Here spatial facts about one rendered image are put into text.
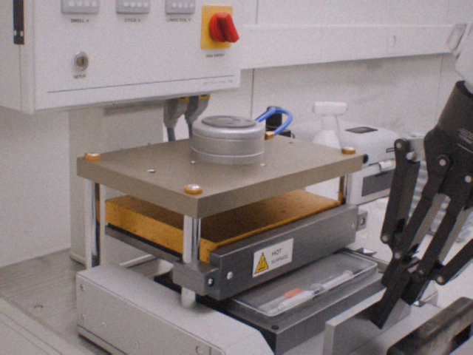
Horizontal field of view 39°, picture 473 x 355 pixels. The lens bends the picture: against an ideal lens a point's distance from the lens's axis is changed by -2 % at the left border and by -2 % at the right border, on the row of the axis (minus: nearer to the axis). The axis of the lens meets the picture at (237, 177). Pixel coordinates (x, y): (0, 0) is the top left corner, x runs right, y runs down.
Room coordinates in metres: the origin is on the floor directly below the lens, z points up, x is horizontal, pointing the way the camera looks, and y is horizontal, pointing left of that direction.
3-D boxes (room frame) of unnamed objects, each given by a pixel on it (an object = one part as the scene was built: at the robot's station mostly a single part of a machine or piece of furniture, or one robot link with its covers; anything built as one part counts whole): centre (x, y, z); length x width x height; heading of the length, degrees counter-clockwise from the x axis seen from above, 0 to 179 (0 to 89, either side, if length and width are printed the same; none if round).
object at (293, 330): (0.66, -0.05, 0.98); 0.20 x 0.17 x 0.03; 139
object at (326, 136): (1.56, -0.21, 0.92); 0.09 x 0.08 x 0.25; 101
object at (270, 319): (0.64, -0.08, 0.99); 0.18 x 0.06 x 0.02; 138
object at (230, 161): (0.75, 0.02, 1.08); 0.31 x 0.24 x 0.13; 139
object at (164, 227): (0.72, 0.01, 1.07); 0.22 x 0.17 x 0.10; 139
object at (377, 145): (1.69, -0.27, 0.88); 0.25 x 0.20 x 0.17; 46
